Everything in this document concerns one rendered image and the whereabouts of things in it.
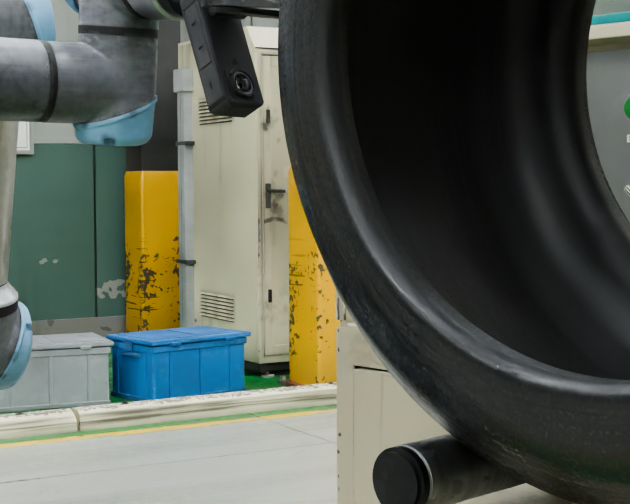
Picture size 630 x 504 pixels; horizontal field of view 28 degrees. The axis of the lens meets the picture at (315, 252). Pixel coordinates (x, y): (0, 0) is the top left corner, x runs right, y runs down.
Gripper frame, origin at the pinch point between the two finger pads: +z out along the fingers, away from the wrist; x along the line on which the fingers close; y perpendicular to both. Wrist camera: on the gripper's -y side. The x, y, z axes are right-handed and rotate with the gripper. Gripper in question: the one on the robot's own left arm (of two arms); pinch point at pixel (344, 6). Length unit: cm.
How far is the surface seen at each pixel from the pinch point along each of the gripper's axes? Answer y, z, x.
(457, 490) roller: -30.9, 22.0, -8.2
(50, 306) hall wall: -184, -680, 417
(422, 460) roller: -28.8, 21.0, -10.9
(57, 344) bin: -146, -442, 268
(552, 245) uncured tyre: -17.5, 11.6, 14.5
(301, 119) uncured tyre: -8.4, 8.7, -12.0
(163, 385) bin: -166, -415, 313
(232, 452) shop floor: -161, -301, 261
